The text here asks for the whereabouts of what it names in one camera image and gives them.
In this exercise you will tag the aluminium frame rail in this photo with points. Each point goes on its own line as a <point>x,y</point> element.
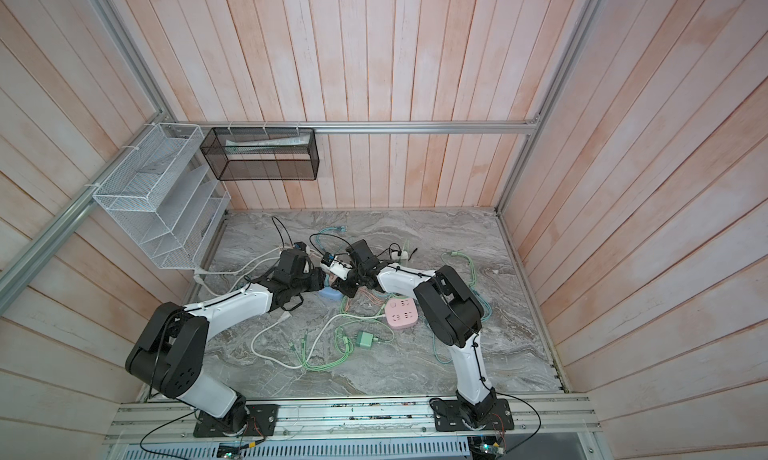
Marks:
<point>391,127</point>

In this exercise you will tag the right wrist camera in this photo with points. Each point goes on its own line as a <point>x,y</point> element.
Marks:
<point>332,266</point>

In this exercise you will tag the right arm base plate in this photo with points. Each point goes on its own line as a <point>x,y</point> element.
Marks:
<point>456,415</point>

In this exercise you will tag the black mesh basket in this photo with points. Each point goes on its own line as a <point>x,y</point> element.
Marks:
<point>262,153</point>

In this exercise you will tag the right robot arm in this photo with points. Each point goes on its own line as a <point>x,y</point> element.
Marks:
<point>451,309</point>

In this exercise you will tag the blue power strip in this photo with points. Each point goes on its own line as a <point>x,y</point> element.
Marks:
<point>331,294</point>

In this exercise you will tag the green charger plug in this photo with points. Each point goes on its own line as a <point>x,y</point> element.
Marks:
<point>366,339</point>

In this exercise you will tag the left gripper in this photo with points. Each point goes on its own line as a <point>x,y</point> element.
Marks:
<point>318,279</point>

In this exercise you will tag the white power strip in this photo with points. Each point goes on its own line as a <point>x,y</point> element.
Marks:
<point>400,255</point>

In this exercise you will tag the white wire mesh shelf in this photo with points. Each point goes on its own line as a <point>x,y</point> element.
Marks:
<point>170,207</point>

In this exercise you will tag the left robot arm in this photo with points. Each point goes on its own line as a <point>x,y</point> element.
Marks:
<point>169,354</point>

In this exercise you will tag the pink power strip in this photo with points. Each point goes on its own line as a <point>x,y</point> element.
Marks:
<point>401,313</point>

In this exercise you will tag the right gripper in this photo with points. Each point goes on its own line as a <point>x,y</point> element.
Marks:
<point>343,284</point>

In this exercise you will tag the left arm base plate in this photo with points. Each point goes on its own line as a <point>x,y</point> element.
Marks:
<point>257,420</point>

